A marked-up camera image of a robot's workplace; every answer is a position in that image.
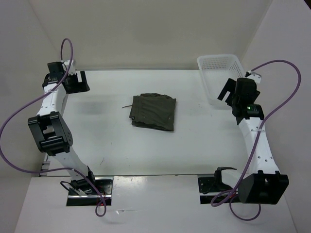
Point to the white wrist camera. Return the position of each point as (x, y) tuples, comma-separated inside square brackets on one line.
[(253, 75), (69, 67)]

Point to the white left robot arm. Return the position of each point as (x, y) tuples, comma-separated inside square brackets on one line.
[(51, 133)]

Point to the white plastic basket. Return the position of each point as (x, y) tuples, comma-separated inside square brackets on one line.
[(215, 70)]

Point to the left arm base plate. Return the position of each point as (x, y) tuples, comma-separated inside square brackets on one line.
[(80, 198)]

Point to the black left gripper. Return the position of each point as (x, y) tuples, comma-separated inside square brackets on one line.
[(79, 86)]

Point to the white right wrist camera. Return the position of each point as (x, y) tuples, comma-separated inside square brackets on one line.
[(253, 75)]

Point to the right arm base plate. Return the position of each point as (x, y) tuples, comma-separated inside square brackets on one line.
[(208, 188)]

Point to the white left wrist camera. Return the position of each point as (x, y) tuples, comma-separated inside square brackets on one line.
[(69, 67)]

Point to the olive green shorts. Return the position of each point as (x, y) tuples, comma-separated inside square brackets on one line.
[(153, 111)]

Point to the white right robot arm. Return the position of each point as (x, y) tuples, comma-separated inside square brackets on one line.
[(262, 183)]

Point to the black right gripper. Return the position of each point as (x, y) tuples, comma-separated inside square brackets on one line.
[(230, 86)]

